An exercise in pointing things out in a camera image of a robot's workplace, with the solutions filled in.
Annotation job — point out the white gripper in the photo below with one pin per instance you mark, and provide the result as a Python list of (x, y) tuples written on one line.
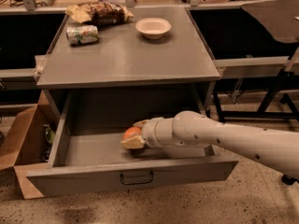
[(149, 133)]

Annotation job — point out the orange fruit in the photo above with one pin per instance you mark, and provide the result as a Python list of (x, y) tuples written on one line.
[(131, 132)]

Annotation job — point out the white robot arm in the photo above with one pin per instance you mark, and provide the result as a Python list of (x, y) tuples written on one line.
[(275, 149)]

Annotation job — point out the open grey top drawer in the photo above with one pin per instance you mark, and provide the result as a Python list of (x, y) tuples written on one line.
[(87, 155)]

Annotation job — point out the grey cabinet with top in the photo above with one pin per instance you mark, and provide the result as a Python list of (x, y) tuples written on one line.
[(124, 58)]

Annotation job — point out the green bottle in box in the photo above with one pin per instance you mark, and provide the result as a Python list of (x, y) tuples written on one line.
[(49, 134)]

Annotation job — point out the white paper bowl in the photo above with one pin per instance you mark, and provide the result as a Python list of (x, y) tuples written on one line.
[(153, 28)]

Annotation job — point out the brown cardboard box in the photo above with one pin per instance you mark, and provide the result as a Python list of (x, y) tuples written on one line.
[(26, 142)]

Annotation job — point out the green white soda can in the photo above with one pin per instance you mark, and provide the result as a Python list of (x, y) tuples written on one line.
[(82, 35)]

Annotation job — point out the brown chip bag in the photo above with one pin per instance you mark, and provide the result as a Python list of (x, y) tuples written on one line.
[(99, 13)]

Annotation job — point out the black wheel on floor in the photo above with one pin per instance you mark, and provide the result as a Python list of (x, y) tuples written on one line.
[(288, 180)]

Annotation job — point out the black drawer handle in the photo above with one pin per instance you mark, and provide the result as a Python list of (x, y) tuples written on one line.
[(136, 178)]

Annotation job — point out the black table frame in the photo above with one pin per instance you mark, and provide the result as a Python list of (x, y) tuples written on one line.
[(261, 113)]

